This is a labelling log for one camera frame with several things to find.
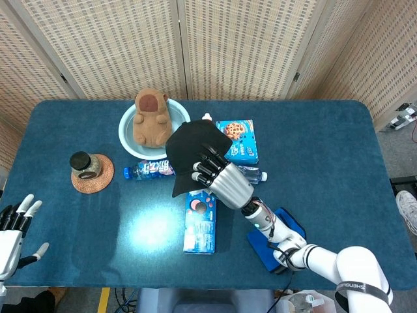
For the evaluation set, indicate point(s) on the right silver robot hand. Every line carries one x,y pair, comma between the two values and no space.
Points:
228,186

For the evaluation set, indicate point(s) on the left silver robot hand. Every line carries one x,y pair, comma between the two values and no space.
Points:
9,244

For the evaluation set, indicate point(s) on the black baseball cap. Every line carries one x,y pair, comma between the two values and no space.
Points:
189,146

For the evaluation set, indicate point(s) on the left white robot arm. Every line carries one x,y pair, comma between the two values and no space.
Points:
2,287

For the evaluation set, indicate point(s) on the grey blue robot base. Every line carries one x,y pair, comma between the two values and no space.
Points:
205,301

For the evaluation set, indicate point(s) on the clear plastic water bottle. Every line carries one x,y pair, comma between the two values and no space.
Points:
257,174

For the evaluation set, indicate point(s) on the blue chocolate chip cookie box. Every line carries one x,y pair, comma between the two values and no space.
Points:
244,143

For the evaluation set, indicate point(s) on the blue Oreo cookie box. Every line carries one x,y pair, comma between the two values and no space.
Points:
198,234

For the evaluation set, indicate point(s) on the black bag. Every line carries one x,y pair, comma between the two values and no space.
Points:
39,303

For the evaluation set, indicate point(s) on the small red white bottle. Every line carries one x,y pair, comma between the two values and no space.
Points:
206,116

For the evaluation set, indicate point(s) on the blue labelled drink bottle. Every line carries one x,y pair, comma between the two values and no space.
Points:
146,169

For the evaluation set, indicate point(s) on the brown capybara plush toy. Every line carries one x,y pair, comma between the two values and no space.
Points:
151,120

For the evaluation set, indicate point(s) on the blue velvet tablecloth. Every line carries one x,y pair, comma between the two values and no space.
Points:
325,146

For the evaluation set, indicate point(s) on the glass jar with black lid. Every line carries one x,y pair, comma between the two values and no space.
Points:
83,164

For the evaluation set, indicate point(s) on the light blue plastic basin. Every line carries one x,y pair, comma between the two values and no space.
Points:
125,137

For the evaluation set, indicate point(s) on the round woven rattan coaster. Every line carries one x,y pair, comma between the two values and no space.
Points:
104,179

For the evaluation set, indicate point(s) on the clear plastic container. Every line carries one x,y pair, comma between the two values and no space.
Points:
306,301

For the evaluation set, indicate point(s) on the black floor stand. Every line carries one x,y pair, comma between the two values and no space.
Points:
404,182

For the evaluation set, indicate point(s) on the white sneaker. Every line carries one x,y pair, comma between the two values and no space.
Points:
407,205

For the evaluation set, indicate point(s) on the woven folding screen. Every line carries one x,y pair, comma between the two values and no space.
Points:
114,42

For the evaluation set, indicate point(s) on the white power strip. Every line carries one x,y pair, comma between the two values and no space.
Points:
402,119

